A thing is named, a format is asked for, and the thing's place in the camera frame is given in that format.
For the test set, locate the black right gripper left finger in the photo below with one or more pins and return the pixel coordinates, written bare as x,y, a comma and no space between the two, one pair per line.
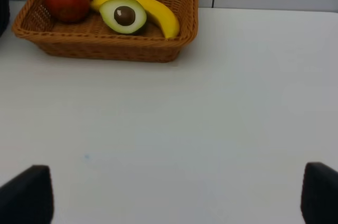
28,197

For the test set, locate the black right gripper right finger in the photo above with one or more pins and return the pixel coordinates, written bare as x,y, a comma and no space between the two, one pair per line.
319,194

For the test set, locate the halved avocado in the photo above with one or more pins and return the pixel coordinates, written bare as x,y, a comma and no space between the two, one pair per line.
123,16

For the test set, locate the yellow banana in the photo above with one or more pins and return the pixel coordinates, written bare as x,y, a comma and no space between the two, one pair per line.
157,12

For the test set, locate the orange wicker basket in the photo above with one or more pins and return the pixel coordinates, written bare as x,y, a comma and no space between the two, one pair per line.
93,39

